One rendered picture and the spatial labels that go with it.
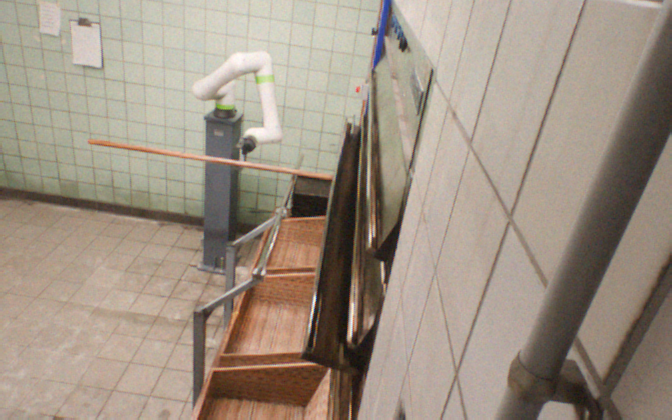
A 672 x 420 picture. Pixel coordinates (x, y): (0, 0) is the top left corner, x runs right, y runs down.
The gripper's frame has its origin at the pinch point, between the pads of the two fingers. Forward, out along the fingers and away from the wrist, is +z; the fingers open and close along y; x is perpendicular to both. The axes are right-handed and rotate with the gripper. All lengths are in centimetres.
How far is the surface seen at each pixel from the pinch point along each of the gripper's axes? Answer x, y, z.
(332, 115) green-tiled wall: -42, 2, -112
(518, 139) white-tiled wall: -71, -98, 205
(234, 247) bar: -13, 23, 51
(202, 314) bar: -14, 23, 99
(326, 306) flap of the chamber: -60, -25, 139
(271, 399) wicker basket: -45, 56, 104
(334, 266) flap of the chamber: -61, -24, 120
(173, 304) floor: 40, 119, -8
